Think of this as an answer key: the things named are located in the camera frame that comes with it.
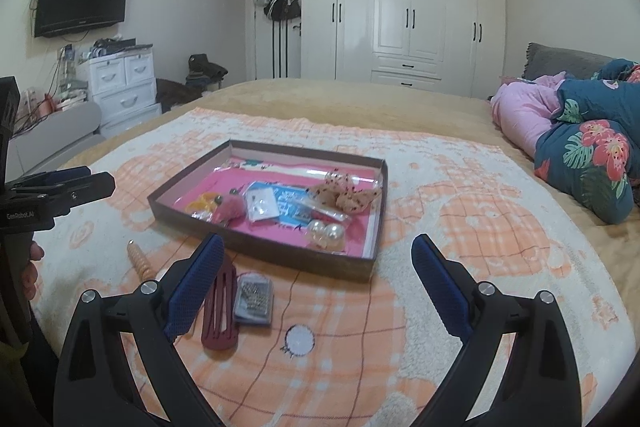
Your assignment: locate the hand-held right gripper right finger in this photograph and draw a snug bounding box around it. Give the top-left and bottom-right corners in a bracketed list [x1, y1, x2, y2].
[411, 234, 587, 427]

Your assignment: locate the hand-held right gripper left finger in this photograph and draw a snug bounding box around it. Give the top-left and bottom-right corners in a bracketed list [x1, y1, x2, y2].
[52, 233, 226, 427]

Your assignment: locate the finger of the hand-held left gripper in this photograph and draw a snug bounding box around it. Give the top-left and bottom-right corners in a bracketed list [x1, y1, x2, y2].
[6, 166, 92, 192]
[27, 172, 117, 215]

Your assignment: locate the maroon hair clip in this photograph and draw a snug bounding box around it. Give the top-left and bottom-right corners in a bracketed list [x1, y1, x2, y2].
[201, 256, 239, 350]

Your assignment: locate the beige hair claw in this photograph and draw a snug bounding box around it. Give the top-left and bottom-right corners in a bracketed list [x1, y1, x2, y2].
[127, 241, 157, 281]

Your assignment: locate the small box of hairpins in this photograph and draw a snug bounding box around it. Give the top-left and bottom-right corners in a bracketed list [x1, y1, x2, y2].
[233, 273, 275, 326]

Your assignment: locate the bag of yellow rings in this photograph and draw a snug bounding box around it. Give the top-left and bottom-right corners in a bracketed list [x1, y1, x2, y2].
[186, 192, 221, 221]

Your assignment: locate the pink pompom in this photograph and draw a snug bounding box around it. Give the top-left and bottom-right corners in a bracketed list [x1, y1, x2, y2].
[214, 189, 248, 226]

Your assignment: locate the brown cardboard box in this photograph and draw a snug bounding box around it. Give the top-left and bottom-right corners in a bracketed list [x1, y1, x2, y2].
[146, 138, 390, 284]

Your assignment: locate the earring card packet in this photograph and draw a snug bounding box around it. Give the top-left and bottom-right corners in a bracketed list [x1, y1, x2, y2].
[244, 186, 278, 224]

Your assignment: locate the pearl hair clip packet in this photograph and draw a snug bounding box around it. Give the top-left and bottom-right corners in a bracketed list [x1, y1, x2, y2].
[306, 218, 347, 253]

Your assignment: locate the person's left hand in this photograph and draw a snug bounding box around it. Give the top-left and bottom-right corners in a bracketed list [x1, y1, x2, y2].
[20, 241, 46, 305]

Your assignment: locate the orange white checked blanket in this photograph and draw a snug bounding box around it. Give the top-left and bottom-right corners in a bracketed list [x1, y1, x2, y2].
[37, 107, 633, 427]

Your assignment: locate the cluttered shelf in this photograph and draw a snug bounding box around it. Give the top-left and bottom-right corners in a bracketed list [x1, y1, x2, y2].
[55, 44, 91, 108]

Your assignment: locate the white plastic drawer cabinet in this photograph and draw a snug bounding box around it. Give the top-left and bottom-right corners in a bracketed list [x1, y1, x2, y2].
[82, 44, 163, 130]

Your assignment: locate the brown clothes pile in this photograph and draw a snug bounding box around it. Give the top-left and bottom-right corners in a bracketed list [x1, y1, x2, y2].
[156, 78, 201, 112]

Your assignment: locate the stool with dark clothes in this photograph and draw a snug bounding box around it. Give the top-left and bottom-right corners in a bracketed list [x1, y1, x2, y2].
[186, 54, 228, 92]

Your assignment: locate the pink quilt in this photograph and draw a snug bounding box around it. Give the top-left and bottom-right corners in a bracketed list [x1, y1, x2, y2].
[490, 74, 568, 158]

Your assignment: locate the blue floral quilt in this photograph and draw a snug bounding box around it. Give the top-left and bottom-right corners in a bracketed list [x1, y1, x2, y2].
[534, 59, 640, 225]

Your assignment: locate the bed with beige sheet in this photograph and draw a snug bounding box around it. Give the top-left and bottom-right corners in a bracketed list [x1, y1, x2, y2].
[30, 78, 640, 427]

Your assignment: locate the white room door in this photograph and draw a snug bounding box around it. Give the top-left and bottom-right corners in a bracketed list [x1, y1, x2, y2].
[245, 0, 303, 82]

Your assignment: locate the grey pillow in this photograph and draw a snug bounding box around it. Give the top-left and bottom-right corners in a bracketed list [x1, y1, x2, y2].
[521, 42, 621, 82]

